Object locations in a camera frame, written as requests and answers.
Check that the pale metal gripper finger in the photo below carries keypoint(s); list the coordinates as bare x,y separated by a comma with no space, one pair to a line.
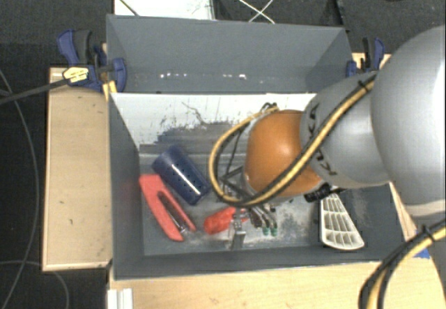
238,238

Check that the red-orange toy food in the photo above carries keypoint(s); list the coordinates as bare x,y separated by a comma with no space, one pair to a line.
217,222

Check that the dark blue cup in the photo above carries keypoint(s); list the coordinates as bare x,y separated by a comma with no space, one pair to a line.
181,173

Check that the red flat plastic tool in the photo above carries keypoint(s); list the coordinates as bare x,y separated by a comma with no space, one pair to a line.
157,196

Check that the grey metal bin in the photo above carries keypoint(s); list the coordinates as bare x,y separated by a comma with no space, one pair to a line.
216,53

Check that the pale wood board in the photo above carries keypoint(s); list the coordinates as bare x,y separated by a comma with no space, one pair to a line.
78,168

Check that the black cylinder on white bracket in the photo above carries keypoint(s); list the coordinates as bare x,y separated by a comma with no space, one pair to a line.
316,194

